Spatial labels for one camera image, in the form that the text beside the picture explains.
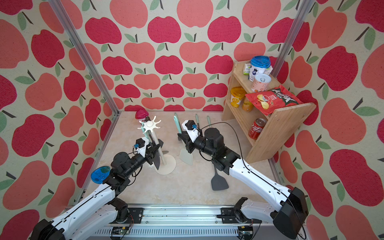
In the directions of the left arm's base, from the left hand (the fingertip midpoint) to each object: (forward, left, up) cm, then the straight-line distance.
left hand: (158, 146), depth 74 cm
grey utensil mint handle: (-4, +1, -7) cm, 8 cm away
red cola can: (+6, -49, +8) cm, 50 cm away
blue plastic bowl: (-9, +32, -14) cm, 36 cm away
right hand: (+1, -12, +8) cm, 14 cm away
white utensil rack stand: (+3, -1, -23) cm, 23 cm away
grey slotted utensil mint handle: (-10, -32, -22) cm, 41 cm away
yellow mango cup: (+33, -45, +8) cm, 56 cm away
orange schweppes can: (+26, -51, +4) cm, 57 cm away
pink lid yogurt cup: (+36, +20, -14) cm, 43 cm away
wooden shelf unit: (+1, -49, +9) cm, 50 cm away
